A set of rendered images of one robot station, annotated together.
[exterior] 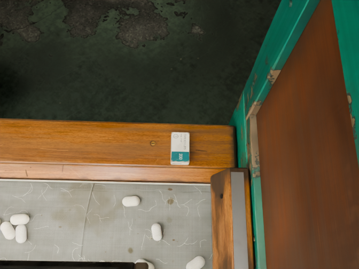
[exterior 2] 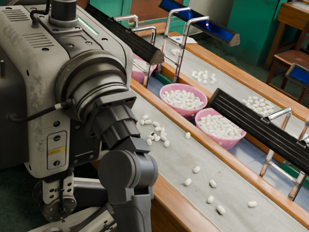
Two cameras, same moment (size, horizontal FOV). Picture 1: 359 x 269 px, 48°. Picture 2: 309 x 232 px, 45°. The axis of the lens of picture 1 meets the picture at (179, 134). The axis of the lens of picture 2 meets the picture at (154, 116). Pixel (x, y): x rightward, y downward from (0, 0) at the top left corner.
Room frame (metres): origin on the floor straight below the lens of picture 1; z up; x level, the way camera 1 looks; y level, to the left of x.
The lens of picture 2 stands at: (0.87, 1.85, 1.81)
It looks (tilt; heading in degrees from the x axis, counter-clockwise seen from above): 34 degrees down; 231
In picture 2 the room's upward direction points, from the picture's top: 11 degrees clockwise
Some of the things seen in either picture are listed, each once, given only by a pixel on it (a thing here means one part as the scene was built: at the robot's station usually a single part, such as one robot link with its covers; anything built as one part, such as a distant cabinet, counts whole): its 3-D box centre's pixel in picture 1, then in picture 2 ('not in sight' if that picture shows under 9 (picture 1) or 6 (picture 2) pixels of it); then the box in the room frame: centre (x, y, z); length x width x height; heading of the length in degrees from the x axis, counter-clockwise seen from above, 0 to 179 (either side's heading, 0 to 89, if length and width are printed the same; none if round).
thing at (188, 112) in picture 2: not in sight; (181, 103); (-0.36, 0.55, 0.72); 0.27 x 0.27 x 0.10
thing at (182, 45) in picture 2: not in sight; (181, 48); (-0.53, 0.26, 0.90); 0.20 x 0.19 x 0.45; 97
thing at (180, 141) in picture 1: (180, 148); not in sight; (0.26, -0.01, 0.78); 0.06 x 0.04 x 0.02; 7
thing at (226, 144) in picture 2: not in sight; (218, 130); (-0.39, 0.83, 0.72); 0.27 x 0.27 x 0.10
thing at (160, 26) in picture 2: not in sight; (151, 28); (-0.61, -0.20, 0.83); 0.30 x 0.06 x 0.07; 7
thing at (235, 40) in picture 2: not in sight; (197, 18); (-0.60, 0.25, 1.08); 0.62 x 0.08 x 0.07; 97
